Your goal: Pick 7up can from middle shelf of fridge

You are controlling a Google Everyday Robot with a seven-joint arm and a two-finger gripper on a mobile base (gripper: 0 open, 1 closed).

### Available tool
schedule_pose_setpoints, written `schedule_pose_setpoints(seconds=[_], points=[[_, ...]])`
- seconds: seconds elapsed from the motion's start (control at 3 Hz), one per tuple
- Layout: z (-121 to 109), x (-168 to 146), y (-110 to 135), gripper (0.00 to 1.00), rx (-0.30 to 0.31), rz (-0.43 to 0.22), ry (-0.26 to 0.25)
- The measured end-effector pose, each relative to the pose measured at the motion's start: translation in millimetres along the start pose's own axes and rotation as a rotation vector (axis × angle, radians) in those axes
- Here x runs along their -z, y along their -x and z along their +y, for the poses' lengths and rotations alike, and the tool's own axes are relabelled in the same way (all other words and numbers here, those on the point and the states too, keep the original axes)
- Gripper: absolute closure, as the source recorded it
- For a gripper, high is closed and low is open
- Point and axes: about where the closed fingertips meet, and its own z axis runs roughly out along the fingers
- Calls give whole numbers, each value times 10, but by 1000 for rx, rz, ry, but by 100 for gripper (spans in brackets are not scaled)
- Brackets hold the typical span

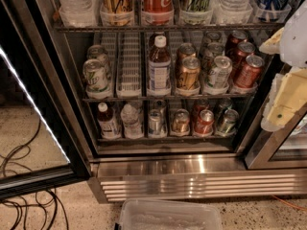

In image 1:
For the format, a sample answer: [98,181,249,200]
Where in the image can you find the rear silver green can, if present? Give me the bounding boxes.
[201,31,222,47]

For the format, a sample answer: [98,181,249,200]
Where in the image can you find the rear red soda can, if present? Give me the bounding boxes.
[224,30,248,52]

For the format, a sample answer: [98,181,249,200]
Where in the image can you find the silver can bottom shelf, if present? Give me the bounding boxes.
[149,109,162,135]

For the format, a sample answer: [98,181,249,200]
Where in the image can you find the brown tea bottle shelf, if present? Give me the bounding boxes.
[148,35,171,91]
[97,102,120,139]

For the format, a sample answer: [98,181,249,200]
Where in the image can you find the rear gold soda can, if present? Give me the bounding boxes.
[176,42,197,67]

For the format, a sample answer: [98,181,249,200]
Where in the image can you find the orange floor cable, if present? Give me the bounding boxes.
[272,195,307,213]

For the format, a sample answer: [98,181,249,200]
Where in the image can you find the clear water bottle bottom shelf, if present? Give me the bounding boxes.
[120,103,143,139]

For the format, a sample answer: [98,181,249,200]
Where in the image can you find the red soda can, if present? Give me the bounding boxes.
[228,41,255,71]
[224,30,248,52]
[234,55,264,88]

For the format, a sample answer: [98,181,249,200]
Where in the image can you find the red coca-cola bottle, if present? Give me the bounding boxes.
[143,0,173,25]

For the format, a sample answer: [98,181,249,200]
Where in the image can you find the stainless fridge base grille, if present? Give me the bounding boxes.
[88,154,307,203]

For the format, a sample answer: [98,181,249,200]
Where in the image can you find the rear 7up can left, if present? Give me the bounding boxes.
[87,44,111,76]

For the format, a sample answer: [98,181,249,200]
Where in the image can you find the clear water bottle top left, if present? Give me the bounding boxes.
[59,0,99,28]

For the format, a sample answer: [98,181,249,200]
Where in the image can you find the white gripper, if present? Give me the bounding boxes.
[259,0,307,127]

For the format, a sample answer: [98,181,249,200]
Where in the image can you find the gold soda can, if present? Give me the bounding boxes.
[177,57,201,90]
[176,42,197,67]

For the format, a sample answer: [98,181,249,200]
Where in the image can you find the empty white shelf tray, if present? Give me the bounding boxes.
[116,33,142,98]

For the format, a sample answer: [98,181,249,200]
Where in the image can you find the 7up can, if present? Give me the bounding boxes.
[83,59,108,92]
[87,44,111,76]

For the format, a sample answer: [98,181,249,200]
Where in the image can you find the front gold soda can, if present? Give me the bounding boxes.
[177,57,201,90]

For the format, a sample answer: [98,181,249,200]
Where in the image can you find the red can bottom shelf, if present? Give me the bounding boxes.
[194,109,214,135]

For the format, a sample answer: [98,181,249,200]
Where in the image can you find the gold bottle top shelf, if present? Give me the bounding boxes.
[100,0,133,26]

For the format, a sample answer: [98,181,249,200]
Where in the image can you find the green can bottom shelf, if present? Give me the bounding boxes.
[217,109,239,135]

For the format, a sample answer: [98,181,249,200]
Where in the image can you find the brown tea bottle middle shelf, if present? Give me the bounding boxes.
[148,35,171,91]

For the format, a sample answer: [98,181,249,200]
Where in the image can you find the gold can bottom shelf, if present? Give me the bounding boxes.
[172,109,190,133]

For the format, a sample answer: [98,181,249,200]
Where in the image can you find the brown tea bottle bottom shelf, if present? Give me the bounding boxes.
[97,102,120,139]

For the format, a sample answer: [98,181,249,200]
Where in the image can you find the open glass fridge door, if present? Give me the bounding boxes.
[0,0,90,200]

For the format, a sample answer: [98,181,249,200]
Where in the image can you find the front 7up can left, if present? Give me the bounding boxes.
[83,59,108,92]

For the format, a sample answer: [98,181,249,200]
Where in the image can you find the clear plastic bin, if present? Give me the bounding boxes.
[114,198,223,230]

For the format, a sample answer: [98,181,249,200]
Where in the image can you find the silver green soda can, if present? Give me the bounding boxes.
[206,56,232,89]

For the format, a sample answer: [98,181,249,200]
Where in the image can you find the black floor cables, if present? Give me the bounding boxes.
[0,117,70,230]

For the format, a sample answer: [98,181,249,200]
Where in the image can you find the front red soda can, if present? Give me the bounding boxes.
[234,55,264,88]

